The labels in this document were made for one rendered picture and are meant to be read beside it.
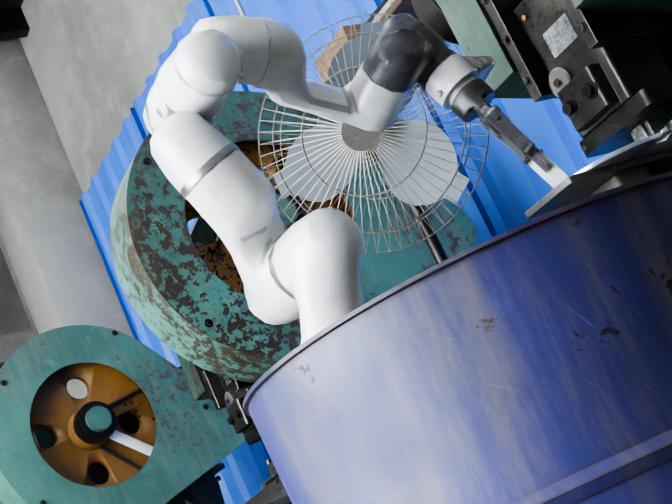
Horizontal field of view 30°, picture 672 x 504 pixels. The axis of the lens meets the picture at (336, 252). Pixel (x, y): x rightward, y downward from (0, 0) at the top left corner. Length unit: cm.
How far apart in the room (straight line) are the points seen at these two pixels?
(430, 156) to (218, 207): 124
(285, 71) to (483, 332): 127
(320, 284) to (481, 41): 81
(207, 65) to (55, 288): 547
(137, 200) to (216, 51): 152
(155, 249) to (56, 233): 414
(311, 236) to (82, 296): 556
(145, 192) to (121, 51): 344
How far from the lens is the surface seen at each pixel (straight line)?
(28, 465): 482
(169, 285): 326
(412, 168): 303
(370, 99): 215
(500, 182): 435
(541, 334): 79
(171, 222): 334
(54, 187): 755
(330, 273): 176
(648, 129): 231
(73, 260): 736
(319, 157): 309
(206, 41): 186
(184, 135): 184
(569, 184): 206
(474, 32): 244
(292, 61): 201
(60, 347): 502
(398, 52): 211
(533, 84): 235
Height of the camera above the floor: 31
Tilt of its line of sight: 15 degrees up
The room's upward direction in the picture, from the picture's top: 25 degrees counter-clockwise
